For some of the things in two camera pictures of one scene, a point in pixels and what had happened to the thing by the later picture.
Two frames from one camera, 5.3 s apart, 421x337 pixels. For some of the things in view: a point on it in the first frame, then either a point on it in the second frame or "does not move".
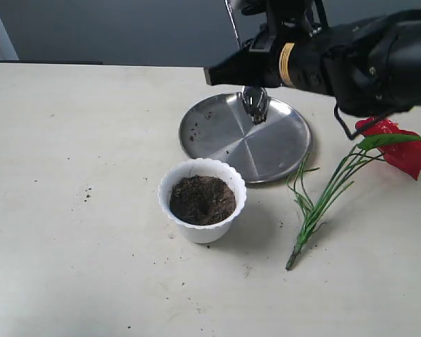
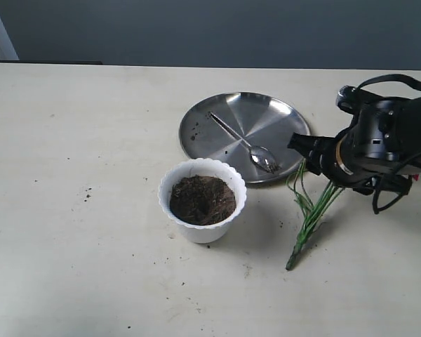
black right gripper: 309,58 -> 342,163
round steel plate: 217,127 does not move
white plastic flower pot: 203,196 does not move
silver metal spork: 255,98 -> 259,155
